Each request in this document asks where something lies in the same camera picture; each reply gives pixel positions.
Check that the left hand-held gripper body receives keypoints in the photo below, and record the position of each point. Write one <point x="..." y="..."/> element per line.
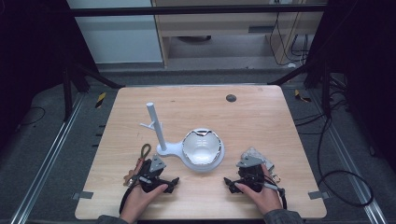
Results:
<point x="148" y="182"/>

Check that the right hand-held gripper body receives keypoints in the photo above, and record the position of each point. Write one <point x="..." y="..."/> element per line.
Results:
<point x="250" y="175"/>

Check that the white bowl with chrome rim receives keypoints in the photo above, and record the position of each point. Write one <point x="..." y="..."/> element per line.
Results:
<point x="202" y="152"/>

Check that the white hook stand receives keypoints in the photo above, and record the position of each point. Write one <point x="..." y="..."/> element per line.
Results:
<point x="161" y="137"/>

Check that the person's left hand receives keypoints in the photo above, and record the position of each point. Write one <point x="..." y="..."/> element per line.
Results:
<point x="137" y="202"/>

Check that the person's right hand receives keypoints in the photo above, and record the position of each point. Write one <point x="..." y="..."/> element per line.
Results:
<point x="264" y="199"/>

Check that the grey table grommet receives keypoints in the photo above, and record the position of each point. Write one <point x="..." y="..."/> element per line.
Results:
<point x="231" y="98"/>

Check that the yellow black tape strip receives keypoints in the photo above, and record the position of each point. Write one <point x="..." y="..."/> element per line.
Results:
<point x="301" y="95"/>
<point x="100" y="100"/>

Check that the white cabinet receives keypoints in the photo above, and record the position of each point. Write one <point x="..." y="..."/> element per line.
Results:
<point x="118" y="37"/>

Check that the light wooden desk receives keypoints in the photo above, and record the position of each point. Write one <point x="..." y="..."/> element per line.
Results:
<point x="218" y="25"/>

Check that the grey table bracket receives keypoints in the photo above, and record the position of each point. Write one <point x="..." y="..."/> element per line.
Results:
<point x="318" y="195"/>
<point x="82" y="195"/>

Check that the metal floor rail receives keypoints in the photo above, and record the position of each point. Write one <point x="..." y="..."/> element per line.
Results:
<point x="351" y="161"/>
<point x="46" y="158"/>

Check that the black frame stand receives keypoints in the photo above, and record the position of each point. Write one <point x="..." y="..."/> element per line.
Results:
<point x="67" y="93"/>
<point x="325" y="90"/>

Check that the black horizontal frame bar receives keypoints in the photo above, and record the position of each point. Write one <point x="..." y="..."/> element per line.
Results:
<point x="186" y="10"/>

